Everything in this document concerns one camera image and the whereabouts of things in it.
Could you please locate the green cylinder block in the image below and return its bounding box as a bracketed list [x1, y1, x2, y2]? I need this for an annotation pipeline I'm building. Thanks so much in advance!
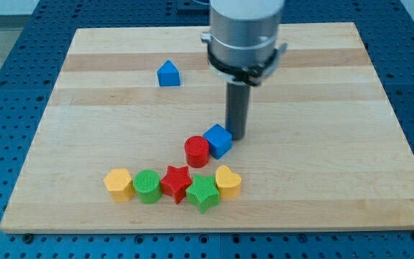
[133, 169, 162, 204]

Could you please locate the yellow heart block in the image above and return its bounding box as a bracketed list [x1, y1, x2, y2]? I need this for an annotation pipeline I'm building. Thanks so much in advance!
[215, 165, 242, 199]

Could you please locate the blue cube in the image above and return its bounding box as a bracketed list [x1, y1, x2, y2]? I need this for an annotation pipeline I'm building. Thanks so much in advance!
[203, 124, 232, 160]

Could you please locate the red star block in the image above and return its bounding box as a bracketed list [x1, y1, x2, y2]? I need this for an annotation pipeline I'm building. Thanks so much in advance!
[160, 165, 192, 204]

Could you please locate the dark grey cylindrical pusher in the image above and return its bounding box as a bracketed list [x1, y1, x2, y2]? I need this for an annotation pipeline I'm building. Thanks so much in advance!
[225, 83, 251, 140]

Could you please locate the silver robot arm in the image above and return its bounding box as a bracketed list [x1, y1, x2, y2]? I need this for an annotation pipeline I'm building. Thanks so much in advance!
[201, 0, 288, 140]

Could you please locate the yellow hexagon block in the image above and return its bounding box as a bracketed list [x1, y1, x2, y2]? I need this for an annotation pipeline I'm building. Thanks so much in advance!
[103, 168, 135, 202]

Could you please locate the blue triangle block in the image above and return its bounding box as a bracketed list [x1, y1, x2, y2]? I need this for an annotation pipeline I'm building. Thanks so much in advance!
[157, 60, 180, 87]

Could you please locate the red cylinder block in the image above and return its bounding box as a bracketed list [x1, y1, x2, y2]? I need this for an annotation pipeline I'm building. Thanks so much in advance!
[184, 135, 210, 168]

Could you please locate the green star block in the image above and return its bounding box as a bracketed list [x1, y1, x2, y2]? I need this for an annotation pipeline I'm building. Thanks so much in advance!
[185, 174, 220, 214]

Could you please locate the wooden board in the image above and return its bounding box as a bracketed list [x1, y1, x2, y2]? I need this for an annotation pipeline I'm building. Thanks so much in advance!
[0, 22, 414, 234]

